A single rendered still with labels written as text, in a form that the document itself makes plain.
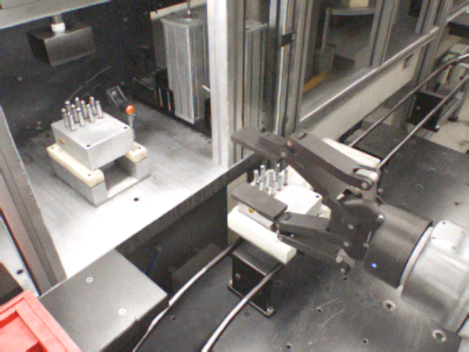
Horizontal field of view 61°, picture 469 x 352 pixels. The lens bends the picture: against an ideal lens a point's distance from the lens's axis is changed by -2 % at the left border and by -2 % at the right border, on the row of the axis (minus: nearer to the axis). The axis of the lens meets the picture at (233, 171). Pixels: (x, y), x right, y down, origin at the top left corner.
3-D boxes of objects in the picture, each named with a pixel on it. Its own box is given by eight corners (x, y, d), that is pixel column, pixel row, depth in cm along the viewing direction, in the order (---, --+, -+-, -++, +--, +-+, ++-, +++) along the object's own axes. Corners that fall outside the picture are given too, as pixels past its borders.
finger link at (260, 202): (288, 204, 51) (287, 209, 51) (245, 181, 54) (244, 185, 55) (273, 217, 49) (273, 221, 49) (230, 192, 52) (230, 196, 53)
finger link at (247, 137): (278, 164, 44) (278, 158, 43) (229, 140, 48) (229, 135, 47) (294, 152, 46) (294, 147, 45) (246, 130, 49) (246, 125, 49)
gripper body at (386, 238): (420, 261, 44) (344, 222, 48) (445, 204, 38) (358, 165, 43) (389, 308, 39) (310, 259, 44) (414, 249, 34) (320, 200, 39)
